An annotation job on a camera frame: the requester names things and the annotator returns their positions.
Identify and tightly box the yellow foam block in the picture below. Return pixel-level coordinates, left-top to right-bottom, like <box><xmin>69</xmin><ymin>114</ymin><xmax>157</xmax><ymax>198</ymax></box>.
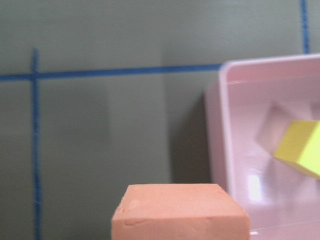
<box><xmin>273</xmin><ymin>120</ymin><xmax>320</xmax><ymax>180</ymax></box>

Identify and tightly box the orange foam block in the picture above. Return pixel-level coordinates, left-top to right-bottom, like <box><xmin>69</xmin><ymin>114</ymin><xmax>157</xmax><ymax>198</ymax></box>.
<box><xmin>111</xmin><ymin>183</ymin><xmax>251</xmax><ymax>240</ymax></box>

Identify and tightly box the pink plastic bin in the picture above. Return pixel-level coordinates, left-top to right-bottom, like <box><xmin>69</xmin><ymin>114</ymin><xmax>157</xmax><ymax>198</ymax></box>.
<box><xmin>204</xmin><ymin>54</ymin><xmax>320</xmax><ymax>240</ymax></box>

